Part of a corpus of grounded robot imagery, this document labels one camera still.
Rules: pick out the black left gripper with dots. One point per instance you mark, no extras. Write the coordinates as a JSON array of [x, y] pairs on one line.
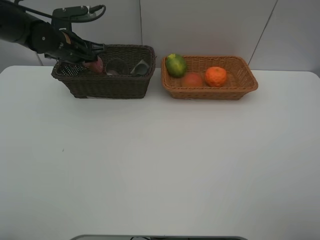
[[63, 45]]

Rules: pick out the pink bottle white cap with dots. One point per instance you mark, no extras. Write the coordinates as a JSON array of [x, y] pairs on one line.
[[95, 67]]

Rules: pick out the translucent purple plastic cup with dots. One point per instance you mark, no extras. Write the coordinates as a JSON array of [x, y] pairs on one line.
[[116, 67]]

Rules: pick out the dark grey square bottle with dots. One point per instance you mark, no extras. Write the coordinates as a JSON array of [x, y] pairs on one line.
[[140, 69]]

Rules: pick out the green lime fruit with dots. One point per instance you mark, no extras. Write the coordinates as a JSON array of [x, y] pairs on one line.
[[176, 65]]

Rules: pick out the red yellow peach fruit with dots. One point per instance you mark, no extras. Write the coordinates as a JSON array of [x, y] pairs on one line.
[[192, 80]]

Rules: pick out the orange mandarin fruit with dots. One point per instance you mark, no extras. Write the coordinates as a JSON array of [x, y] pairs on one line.
[[215, 76]]

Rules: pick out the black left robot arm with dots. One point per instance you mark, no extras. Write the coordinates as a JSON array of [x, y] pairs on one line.
[[16, 22]]

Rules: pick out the dark brown wicker basket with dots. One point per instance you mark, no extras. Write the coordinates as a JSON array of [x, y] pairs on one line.
[[83, 83]]

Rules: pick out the orange wicker basket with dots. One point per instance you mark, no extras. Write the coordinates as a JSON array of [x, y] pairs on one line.
[[239, 78]]

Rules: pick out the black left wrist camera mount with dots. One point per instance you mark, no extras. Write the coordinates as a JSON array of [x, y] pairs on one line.
[[70, 14]]

